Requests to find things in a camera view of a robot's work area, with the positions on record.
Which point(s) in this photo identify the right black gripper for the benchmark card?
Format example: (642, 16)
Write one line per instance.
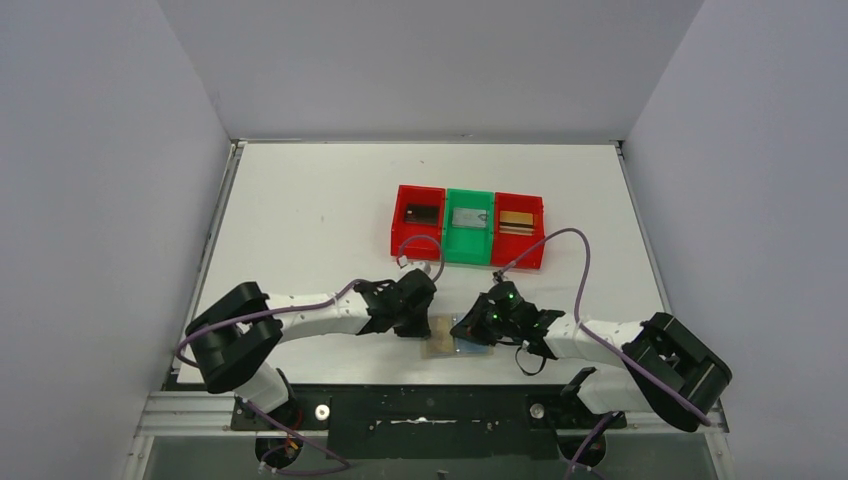
(472, 327)

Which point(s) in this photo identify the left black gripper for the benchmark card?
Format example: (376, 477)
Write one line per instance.
(416, 303)

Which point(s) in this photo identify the gold striped card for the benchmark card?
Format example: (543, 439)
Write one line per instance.
(440, 342)

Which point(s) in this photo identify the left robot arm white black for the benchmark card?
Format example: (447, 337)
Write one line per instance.
(230, 342)

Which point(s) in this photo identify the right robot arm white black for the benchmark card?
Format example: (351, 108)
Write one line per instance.
(656, 365)

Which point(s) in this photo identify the black credit card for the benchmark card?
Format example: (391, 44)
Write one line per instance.
(422, 214)

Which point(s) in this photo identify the silver credit card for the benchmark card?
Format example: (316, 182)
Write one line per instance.
(469, 218)

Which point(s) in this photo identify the gold credit card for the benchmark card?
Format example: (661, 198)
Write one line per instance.
(516, 223)

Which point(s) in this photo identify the green plastic bin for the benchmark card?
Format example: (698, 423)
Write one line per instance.
(463, 245)

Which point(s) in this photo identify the left red plastic bin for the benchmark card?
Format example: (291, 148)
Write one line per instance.
(416, 241)

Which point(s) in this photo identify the red plastic bin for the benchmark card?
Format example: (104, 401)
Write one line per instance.
(508, 247)
(416, 241)

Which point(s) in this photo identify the right red plastic bin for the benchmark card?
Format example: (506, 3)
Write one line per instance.
(508, 247)

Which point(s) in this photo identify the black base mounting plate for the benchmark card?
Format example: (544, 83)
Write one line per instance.
(420, 421)

